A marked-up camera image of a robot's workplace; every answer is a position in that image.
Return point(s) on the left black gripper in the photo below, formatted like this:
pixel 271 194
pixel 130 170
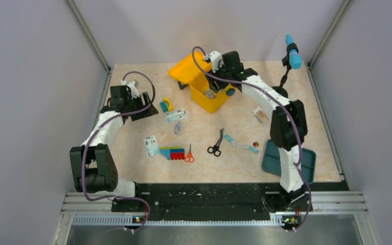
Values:
pixel 149 111

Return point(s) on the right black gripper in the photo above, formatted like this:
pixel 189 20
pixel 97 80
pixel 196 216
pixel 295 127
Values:
pixel 213 80

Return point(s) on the clear bag teal items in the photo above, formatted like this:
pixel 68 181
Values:
pixel 210 94

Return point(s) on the yellow plastic medicine box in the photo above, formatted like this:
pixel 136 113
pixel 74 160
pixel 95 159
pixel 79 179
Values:
pixel 187 73

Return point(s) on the small clear vial bag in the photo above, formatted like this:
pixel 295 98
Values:
pixel 178 128

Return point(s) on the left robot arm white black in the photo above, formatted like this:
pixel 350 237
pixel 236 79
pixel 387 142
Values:
pixel 93 167

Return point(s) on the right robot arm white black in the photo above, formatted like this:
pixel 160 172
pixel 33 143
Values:
pixel 288 121

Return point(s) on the yellow teal tape roll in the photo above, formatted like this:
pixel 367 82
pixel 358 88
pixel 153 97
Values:
pixel 166 105

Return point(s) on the white blue wipe sachets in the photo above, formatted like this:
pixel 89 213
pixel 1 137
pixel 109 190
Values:
pixel 151 146

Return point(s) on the blue microphone on stand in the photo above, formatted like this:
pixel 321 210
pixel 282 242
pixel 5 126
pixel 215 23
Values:
pixel 292 60

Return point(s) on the light blue plaster strip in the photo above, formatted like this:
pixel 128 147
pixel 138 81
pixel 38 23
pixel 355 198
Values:
pixel 229 139

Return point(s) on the colourful stacked card pack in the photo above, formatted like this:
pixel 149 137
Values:
pixel 173 153

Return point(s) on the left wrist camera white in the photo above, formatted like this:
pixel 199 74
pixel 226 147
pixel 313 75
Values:
pixel 133 86

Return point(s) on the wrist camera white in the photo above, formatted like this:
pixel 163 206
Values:
pixel 216 60
pixel 133 86

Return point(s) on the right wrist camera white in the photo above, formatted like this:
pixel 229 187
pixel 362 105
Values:
pixel 216 60

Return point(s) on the black handled scissors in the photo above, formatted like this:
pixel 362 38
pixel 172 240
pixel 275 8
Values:
pixel 214 150

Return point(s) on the orange handled scissors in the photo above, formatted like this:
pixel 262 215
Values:
pixel 189 157

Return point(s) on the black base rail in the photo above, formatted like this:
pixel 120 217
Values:
pixel 217 202

